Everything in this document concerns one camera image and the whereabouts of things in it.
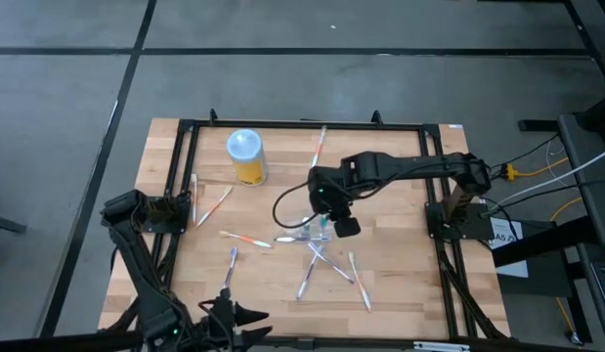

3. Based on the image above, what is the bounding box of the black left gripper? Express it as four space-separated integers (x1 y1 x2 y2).
203 288 274 349

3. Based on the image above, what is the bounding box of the yellow white wipes canister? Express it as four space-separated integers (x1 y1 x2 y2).
226 127 269 188

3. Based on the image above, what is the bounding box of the clear acrylic organizer box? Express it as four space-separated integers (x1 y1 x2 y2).
281 195 342 243

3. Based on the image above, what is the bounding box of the black side desk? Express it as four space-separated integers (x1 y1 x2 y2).
519 95 605 352

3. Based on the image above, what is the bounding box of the black floor stand foot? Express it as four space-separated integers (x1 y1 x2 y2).
0 212 28 235

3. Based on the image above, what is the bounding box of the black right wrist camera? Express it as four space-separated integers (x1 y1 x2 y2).
333 216 362 240

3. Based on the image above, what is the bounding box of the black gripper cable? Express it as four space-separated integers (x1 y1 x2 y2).
272 181 323 230

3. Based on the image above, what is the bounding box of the black aluminium table frame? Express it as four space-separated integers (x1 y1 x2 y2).
0 108 511 352

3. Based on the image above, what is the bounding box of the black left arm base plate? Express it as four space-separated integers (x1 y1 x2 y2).
135 193 192 235

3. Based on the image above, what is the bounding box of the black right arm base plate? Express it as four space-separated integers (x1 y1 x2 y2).
425 199 497 242

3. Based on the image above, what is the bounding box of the yellow extension cable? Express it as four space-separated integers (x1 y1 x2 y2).
501 155 572 180

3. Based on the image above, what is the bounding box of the long white frame label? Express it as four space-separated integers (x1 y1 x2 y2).
412 340 470 352

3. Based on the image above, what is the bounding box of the thick white cable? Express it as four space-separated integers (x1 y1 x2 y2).
480 145 605 216

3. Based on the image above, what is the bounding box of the yellow floor cable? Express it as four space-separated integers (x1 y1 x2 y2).
549 197 584 339

